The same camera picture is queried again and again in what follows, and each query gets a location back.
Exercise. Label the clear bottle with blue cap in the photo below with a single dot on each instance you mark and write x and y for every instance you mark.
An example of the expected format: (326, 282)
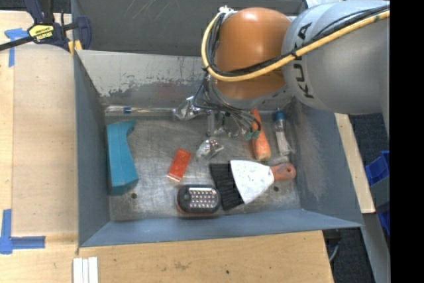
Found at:
(281, 137)

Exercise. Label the orange-red flat packet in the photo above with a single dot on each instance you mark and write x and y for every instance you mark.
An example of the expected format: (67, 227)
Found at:
(179, 164)

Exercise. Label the pale wood flat board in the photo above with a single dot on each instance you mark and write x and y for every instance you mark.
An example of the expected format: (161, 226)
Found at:
(43, 142)

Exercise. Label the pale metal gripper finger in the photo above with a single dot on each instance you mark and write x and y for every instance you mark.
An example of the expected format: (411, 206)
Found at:
(208, 148)
(185, 110)

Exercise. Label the grey metal bin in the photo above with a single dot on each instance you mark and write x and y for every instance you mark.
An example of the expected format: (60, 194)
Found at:
(152, 26)

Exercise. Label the black and orange work light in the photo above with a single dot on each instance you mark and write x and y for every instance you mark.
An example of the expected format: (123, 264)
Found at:
(198, 200)

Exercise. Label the orange toy carrot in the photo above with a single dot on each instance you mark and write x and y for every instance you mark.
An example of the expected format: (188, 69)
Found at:
(261, 147)

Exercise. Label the teal foam block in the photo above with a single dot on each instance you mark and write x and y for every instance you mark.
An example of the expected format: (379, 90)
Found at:
(119, 159)

